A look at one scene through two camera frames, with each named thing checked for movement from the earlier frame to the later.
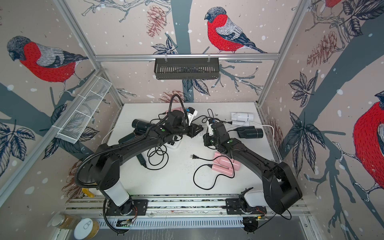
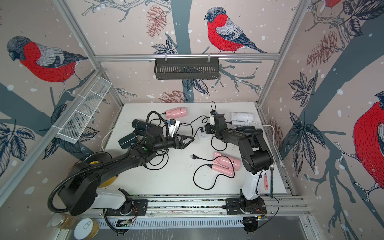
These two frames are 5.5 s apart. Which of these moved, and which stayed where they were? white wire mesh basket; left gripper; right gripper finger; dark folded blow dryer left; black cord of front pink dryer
Moved: right gripper finger; left gripper
Stayed: black cord of front pink dryer; dark folded blow dryer left; white wire mesh basket
